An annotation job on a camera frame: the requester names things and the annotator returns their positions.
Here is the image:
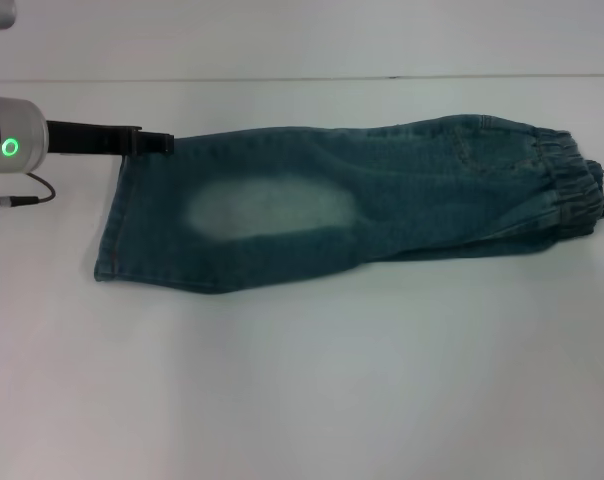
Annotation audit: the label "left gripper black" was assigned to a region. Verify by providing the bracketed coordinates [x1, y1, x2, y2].
[44, 118, 176, 159]

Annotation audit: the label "blue denim shorts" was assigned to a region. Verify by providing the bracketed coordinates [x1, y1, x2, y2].
[92, 113, 604, 297]

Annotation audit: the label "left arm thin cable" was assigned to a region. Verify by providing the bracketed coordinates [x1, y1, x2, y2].
[0, 172, 58, 217]

